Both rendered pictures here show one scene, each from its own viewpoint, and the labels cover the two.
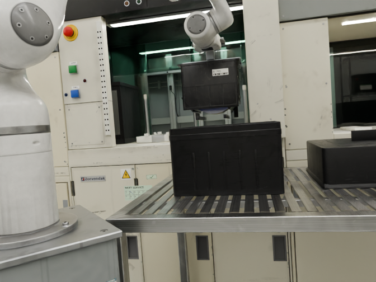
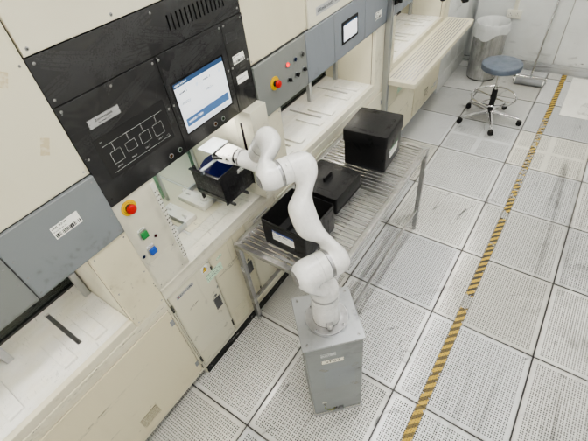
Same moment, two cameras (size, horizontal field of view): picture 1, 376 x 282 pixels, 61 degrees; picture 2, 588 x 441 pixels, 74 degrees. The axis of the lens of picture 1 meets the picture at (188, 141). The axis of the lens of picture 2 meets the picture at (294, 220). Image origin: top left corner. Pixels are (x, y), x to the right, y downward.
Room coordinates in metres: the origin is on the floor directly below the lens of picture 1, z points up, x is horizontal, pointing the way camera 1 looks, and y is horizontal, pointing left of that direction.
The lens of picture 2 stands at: (0.22, 1.19, 2.31)
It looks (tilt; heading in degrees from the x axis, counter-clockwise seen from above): 44 degrees down; 299
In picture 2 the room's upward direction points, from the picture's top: 8 degrees counter-clockwise
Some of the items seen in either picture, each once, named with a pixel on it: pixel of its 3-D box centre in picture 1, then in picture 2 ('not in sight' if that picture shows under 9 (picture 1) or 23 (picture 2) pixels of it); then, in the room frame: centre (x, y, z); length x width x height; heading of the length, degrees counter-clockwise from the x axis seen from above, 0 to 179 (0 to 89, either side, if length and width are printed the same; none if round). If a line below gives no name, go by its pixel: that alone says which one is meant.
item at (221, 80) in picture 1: (211, 80); (220, 171); (1.32, -0.12, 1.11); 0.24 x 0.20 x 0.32; 78
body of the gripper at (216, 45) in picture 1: (206, 40); (230, 154); (1.22, -0.10, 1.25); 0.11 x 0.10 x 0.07; 168
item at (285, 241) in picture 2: (229, 154); (298, 222); (0.91, -0.12, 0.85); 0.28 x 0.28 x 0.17; 77
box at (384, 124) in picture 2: not in sight; (373, 139); (0.73, -0.91, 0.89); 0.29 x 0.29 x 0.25; 82
